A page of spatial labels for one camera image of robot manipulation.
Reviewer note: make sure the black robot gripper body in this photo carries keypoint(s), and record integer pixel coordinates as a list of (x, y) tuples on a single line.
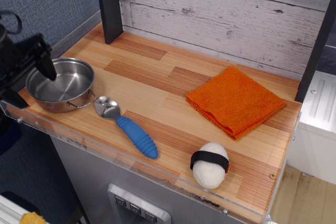
[(18, 58)]

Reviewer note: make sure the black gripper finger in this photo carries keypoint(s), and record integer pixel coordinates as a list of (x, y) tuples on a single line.
[(13, 98), (44, 64)]

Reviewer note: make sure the silver metal bowl with handles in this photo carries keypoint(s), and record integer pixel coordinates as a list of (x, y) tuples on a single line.
[(72, 89)]

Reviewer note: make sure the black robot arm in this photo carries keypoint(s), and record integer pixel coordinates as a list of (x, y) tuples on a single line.
[(17, 59)]

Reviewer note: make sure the yellow object bottom left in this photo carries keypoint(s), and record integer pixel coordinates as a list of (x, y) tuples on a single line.
[(32, 218)]

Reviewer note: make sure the silver button control panel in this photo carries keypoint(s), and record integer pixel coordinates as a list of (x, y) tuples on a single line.
[(130, 208)]

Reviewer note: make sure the clear acrylic table guard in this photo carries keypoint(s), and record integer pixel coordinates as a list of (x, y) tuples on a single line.
[(95, 153)]

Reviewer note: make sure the white plush sushi toy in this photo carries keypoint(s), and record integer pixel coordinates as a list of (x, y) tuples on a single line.
[(210, 165)]

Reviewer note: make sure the folded orange cloth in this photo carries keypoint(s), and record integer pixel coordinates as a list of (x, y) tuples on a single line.
[(235, 102)]

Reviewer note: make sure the white box at right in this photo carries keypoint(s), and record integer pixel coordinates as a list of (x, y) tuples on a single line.
[(312, 149)]

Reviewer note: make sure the spoon with blue handle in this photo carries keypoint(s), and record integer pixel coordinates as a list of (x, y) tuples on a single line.
[(109, 109)]

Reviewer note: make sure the dark left frame post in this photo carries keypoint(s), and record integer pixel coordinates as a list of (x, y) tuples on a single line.
[(111, 19)]

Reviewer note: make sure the dark frame post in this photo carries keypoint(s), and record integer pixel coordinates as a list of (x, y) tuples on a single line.
[(315, 56), (111, 19)]

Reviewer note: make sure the dark right frame post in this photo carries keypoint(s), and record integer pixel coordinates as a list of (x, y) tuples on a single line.
[(315, 56)]

